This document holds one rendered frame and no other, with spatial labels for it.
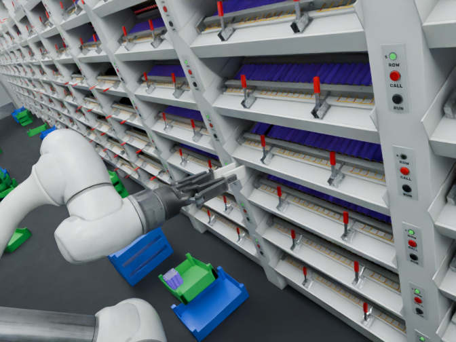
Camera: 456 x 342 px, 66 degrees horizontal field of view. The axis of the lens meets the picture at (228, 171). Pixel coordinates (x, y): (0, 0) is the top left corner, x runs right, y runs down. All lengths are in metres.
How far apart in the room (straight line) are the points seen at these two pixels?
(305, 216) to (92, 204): 0.69
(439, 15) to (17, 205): 0.82
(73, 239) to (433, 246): 0.73
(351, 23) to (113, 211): 0.57
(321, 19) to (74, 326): 0.97
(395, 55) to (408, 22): 0.05
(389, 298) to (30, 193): 0.98
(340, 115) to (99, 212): 0.55
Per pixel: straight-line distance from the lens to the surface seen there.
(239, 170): 0.88
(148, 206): 0.76
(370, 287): 1.21
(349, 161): 0.95
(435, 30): 0.63
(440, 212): 0.84
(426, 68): 0.66
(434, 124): 0.72
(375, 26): 0.67
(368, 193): 0.91
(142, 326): 1.14
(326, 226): 1.13
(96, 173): 0.78
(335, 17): 0.76
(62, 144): 0.80
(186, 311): 1.82
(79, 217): 0.75
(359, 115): 0.81
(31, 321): 1.11
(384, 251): 1.03
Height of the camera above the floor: 1.29
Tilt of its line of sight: 29 degrees down
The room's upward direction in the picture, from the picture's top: 22 degrees counter-clockwise
